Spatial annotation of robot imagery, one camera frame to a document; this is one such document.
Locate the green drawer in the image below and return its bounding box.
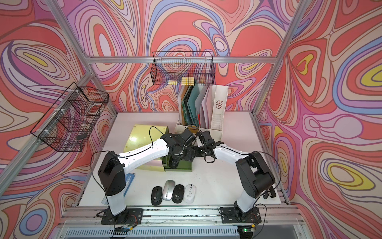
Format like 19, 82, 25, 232
160, 153, 193, 172

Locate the silver computer mouse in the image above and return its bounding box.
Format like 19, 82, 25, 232
162, 180, 175, 201

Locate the yellow-green drawer cabinet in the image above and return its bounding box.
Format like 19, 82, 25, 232
123, 124, 169, 172

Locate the white computer mouse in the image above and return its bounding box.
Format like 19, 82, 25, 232
183, 184, 197, 204

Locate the black Lecoo mouse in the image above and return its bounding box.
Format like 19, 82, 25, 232
172, 184, 185, 204
151, 186, 163, 206

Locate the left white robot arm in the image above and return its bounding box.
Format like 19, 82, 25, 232
97, 129, 196, 216

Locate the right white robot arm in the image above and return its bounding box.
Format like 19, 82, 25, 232
193, 131, 276, 224

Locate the green folder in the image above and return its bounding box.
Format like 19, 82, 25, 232
182, 86, 194, 125

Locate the pink folder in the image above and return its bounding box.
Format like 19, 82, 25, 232
201, 86, 213, 128

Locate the white file organizer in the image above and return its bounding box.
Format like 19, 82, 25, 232
175, 85, 228, 141

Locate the teal folder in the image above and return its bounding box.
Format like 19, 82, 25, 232
187, 85, 200, 126

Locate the blue plastic package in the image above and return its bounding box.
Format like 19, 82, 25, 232
101, 173, 135, 205

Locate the yellow sticky note pad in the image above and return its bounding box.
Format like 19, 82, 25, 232
168, 80, 178, 85

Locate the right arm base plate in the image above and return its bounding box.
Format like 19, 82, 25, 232
218, 207, 262, 225

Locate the back black wire basket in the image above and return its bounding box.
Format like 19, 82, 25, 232
150, 50, 215, 86

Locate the black wire basket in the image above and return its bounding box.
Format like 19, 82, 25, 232
30, 83, 109, 152
150, 50, 215, 86

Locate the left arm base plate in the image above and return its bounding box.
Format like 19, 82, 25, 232
101, 208, 143, 226

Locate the left black wire basket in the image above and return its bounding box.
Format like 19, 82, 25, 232
30, 83, 109, 152

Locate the aluminium front rail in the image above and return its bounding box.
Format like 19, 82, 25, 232
52, 205, 312, 239

